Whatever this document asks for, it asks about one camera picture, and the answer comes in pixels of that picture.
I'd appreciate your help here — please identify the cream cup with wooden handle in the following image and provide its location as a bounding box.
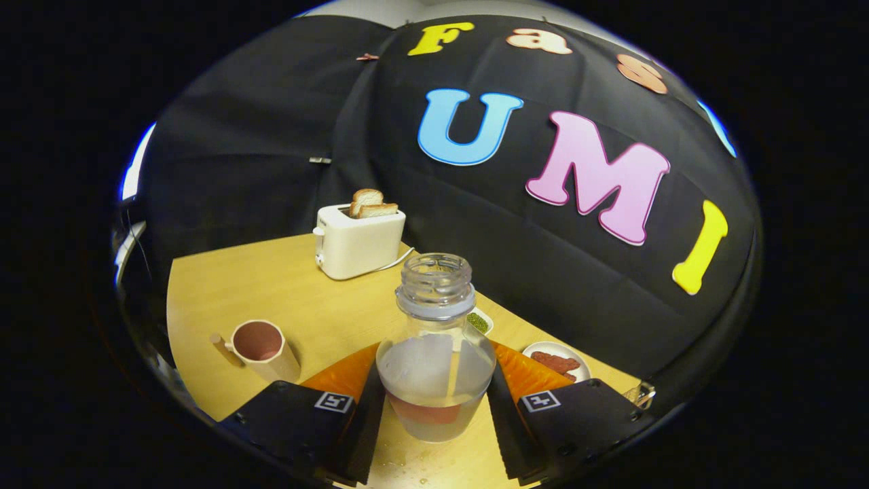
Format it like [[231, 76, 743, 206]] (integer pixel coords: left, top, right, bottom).
[[209, 319, 301, 384]]

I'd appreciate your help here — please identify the white oval plate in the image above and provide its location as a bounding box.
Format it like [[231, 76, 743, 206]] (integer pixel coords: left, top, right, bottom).
[[521, 341, 591, 384]]

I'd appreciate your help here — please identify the black backdrop cloth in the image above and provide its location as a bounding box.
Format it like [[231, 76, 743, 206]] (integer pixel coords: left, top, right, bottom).
[[129, 14, 761, 415]]

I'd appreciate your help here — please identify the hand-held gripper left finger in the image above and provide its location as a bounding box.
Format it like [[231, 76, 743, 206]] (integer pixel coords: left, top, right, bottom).
[[217, 342, 386, 486]]

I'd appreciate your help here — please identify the white toaster cable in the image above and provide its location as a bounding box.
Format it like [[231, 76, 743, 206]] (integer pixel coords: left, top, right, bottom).
[[370, 247, 415, 272]]

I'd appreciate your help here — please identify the clear juice bottle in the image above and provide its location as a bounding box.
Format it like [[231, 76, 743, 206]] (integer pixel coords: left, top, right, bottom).
[[375, 253, 498, 443]]

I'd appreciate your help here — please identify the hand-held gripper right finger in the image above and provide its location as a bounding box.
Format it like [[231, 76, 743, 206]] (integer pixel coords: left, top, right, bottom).
[[485, 342, 656, 486]]

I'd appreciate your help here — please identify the small metal clip stand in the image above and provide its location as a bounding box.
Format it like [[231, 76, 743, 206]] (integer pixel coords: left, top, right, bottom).
[[625, 382, 657, 410]]

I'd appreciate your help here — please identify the wooden table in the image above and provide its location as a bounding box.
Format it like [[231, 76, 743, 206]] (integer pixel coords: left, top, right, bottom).
[[166, 233, 642, 489]]

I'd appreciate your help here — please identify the cream toaster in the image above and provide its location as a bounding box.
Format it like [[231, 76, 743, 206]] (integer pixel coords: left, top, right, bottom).
[[312, 204, 407, 280]]

